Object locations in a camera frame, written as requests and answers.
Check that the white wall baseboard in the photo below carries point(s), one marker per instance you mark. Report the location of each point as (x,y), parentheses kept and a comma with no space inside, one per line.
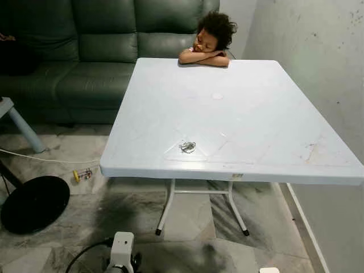
(307,227)

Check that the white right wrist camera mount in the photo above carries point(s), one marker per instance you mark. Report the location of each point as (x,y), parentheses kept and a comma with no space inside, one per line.
(269,270)

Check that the sleeping curly-haired child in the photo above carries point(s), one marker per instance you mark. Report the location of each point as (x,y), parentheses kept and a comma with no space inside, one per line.
(210,40)

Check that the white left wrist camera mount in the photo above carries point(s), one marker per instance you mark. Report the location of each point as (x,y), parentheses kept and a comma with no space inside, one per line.
(121,247)

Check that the grey furniture leg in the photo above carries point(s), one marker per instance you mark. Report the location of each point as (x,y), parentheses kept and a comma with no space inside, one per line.
(25,131)

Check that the small yellow red toy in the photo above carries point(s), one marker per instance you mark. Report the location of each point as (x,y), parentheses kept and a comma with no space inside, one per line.
(78,177)

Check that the black round stand base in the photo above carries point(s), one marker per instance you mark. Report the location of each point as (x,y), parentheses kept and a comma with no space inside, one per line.
(34,205)

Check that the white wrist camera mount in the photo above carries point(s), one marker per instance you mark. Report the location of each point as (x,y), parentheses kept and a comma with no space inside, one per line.
(121,247)
(269,270)

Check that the small table edge sticker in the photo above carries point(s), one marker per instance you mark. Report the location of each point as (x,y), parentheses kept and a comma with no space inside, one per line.
(236,176)

